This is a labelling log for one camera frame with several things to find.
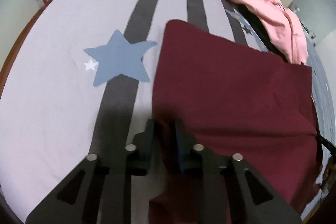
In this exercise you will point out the pink hoodie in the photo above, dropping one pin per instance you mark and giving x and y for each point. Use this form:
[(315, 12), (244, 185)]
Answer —
[(283, 27)]

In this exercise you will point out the dark red garment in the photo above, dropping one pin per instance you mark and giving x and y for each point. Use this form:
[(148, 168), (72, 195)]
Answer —
[(234, 99)]

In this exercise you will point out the striped star bed sheet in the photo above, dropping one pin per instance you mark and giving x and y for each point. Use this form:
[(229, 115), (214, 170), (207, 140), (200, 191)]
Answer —
[(81, 82)]

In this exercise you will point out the black garment under hoodie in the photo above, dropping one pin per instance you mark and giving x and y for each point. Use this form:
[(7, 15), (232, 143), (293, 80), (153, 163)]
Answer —
[(257, 27)]

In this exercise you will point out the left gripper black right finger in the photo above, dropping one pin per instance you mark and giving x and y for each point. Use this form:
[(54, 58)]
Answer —
[(225, 189)]

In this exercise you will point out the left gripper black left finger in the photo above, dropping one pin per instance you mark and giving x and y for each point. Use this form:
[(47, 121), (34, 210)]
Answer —
[(98, 189)]

